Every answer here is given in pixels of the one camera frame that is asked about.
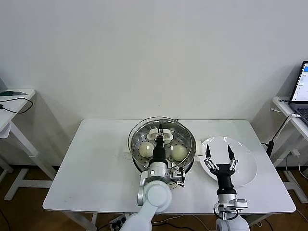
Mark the perforated steel steamer pot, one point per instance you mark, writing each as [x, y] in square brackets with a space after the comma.
[183, 140]

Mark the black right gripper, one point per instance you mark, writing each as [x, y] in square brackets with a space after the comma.
[223, 175]

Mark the white electric cooker base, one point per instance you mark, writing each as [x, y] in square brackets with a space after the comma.
[199, 150]

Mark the white steamed baozi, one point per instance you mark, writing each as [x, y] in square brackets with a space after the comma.
[179, 152]
[146, 149]

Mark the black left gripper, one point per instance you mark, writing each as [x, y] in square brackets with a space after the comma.
[158, 151]

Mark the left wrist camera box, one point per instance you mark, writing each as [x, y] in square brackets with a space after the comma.
[178, 176]

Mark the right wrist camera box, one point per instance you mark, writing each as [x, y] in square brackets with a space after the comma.
[241, 204]

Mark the white oval plate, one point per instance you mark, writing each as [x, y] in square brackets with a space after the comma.
[243, 168]

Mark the white side desk with tool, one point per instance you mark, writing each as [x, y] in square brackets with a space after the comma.
[7, 118]

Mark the open laptop lit screen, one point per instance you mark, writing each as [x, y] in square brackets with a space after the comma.
[302, 89]

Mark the white power adapter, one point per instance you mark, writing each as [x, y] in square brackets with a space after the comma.
[294, 153]

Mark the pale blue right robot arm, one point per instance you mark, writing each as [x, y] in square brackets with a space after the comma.
[227, 199]

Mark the green flat tool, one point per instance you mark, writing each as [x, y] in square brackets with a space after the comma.
[7, 93]

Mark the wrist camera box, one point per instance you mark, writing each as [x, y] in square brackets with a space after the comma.
[241, 204]
[178, 176]

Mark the white power strip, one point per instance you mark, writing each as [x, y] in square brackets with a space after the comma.
[115, 222]

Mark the round glass lid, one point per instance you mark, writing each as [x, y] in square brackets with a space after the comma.
[151, 134]

